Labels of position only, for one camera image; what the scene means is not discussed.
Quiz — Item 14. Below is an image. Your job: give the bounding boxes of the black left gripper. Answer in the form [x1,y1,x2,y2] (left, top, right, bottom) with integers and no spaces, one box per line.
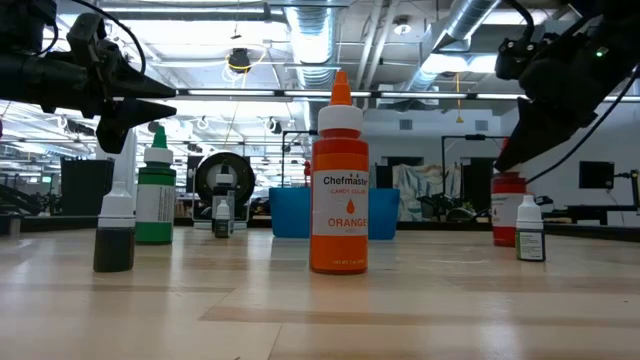
[47,47,177,154]

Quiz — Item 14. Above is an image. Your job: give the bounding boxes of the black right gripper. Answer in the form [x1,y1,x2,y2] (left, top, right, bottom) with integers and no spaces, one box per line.
[494,17,640,174]

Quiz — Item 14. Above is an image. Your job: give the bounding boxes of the red food colouring bottle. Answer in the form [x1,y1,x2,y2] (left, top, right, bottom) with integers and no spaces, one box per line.
[490,171,528,248]

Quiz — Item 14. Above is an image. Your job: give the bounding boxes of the dark-tipped food colouring bottle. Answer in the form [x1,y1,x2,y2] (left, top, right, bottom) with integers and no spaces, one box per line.
[211,163,236,227]

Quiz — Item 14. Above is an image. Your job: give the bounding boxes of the small white cap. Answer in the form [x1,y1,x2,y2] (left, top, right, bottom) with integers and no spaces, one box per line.
[213,198,233,239]
[515,193,547,263]

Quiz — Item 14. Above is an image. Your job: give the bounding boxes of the green food colouring bottle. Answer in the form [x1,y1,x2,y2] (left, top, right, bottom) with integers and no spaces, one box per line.
[134,124,177,246]

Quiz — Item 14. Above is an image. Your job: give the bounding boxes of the blue plastic tray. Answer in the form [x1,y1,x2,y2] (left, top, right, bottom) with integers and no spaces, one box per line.
[268,187,401,240]

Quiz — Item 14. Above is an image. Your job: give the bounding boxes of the orange food colouring bottle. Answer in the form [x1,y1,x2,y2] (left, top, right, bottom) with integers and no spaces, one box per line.
[308,70,370,276]

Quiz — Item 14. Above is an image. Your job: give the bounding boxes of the yellow hanging pendant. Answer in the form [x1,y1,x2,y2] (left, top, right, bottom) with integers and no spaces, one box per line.
[453,72,465,125]

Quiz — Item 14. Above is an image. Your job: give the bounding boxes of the black cabinet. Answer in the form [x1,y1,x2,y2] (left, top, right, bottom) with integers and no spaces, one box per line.
[59,157,116,217]

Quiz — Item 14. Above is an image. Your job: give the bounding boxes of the pale crumpled tarp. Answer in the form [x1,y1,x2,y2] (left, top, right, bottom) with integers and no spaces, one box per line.
[392,163,464,221]

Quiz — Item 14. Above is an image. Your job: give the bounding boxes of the black overhead light bar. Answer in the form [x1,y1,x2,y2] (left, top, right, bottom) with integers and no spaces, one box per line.
[174,87,640,103]

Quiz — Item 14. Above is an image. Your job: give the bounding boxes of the black tubular frame stand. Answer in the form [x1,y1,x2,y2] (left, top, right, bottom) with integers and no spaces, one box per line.
[281,129,321,189]
[441,133,514,214]

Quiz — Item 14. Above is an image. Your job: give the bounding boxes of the black wall monitor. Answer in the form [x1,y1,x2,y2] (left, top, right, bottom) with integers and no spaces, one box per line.
[578,160,616,190]

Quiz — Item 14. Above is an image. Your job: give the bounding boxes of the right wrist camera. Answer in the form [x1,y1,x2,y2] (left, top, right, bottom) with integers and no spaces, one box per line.
[494,33,546,81]

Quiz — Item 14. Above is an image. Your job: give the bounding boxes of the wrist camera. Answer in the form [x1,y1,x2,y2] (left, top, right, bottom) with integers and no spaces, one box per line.
[67,12,109,51]
[494,33,546,81]

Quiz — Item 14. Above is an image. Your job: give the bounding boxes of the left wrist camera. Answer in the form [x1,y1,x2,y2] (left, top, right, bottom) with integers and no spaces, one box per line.
[67,12,109,51]

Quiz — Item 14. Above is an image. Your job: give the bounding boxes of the black ceiling-mounted camera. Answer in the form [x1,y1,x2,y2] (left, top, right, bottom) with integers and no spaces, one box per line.
[227,47,252,75]

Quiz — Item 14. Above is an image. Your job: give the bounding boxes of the silver spiral ventilation duct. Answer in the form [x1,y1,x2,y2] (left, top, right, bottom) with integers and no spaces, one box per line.
[404,0,501,91]

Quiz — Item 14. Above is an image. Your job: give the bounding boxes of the silver ribbed ventilation duct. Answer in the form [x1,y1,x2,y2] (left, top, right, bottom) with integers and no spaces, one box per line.
[282,0,349,91]

